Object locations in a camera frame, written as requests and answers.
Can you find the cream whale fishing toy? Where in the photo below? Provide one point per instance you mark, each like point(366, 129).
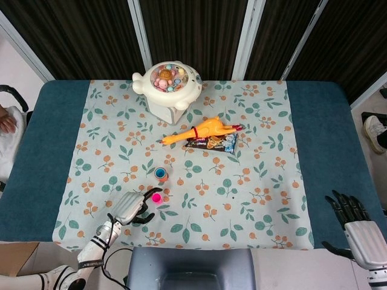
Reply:
point(166, 93)

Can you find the dark room divider panel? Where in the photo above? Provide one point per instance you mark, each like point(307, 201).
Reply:
point(272, 36)
point(347, 45)
point(196, 30)
point(75, 36)

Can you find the white grey cube box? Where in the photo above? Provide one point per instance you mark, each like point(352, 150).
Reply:
point(163, 113)

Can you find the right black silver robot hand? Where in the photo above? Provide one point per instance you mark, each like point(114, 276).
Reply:
point(367, 243)

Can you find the light blue plastic cup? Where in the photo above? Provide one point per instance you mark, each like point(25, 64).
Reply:
point(160, 172)

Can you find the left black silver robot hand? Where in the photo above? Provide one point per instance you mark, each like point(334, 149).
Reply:
point(128, 207)

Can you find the pink plastic cup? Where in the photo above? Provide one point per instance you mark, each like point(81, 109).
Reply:
point(157, 198)

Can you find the teal blue table cover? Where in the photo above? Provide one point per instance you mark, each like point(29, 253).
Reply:
point(54, 136)

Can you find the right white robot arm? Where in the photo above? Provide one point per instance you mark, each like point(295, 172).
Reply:
point(378, 279)

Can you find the white sneaker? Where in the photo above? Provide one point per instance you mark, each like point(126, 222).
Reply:
point(375, 133)

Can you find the seated person in white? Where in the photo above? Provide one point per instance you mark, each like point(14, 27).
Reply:
point(9, 151)

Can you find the yellow rubber chicken toy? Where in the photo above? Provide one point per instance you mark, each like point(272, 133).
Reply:
point(208, 128)

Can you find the black chair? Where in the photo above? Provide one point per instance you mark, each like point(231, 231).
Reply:
point(18, 98)

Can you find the floral leaf print tablecloth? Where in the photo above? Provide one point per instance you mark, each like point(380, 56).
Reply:
point(196, 205)

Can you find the brown cardboard box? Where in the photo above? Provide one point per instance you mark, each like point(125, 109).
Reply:
point(15, 256)

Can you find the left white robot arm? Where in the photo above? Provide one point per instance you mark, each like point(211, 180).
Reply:
point(93, 250)

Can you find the dark snack packet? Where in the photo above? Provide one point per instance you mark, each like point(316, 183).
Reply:
point(211, 143)

